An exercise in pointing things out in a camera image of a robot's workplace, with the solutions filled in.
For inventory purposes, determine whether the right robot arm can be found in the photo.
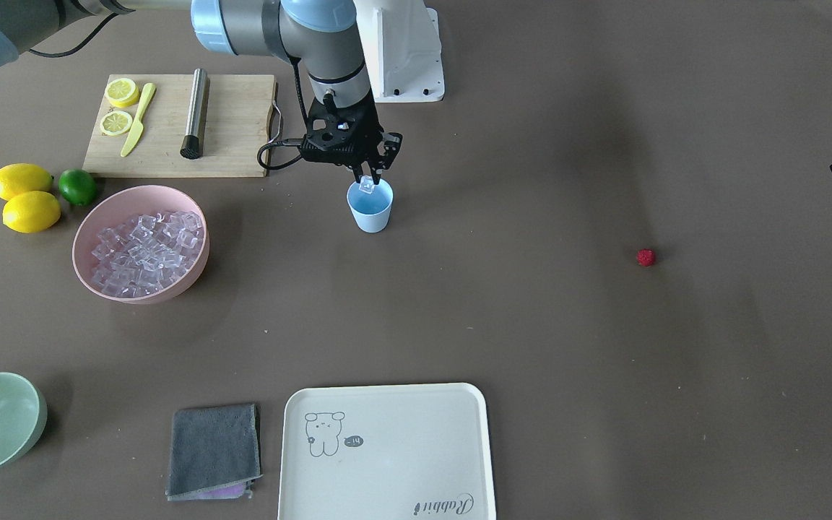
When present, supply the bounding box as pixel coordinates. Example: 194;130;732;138
0;1;402;181

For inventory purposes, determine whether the yellow lemon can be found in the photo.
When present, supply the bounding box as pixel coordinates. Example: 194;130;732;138
2;191;61;233
0;162;53;201

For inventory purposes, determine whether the cream rabbit tray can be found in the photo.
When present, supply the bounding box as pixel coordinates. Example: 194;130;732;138
277;383;498;519

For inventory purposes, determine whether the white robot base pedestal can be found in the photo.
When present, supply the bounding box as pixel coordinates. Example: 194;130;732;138
354;1;446;103

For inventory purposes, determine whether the grey folded cloth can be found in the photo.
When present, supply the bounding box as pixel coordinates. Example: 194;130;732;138
165;404;263;501

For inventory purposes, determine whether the steel muddler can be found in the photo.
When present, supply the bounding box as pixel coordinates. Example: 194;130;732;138
181;68;210;160

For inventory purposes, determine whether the bamboo cutting board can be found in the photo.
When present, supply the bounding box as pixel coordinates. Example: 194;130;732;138
82;73;277;178

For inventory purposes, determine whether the pile of clear ice cubes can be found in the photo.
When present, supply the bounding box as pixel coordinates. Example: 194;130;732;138
89;210;206;299

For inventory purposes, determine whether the yellow plastic knife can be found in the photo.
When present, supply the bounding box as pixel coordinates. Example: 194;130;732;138
120;82;157;157

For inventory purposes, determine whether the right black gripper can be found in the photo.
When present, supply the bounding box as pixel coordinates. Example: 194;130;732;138
298;92;403;186

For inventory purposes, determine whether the red strawberry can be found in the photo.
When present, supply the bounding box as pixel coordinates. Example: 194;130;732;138
636;249;657;267

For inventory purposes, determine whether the clear ice cube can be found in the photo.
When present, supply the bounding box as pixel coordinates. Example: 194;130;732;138
357;175;376;195

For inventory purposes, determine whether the green lime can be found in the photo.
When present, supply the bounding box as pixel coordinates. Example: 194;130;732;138
57;169;98;205

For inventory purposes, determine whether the pink bowl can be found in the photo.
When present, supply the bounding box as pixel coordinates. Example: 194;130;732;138
72;185;210;304

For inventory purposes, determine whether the blue plastic cup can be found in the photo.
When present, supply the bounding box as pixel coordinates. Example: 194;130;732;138
347;181;395;233

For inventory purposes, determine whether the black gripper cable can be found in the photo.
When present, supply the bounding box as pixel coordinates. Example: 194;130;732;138
257;65;316;172

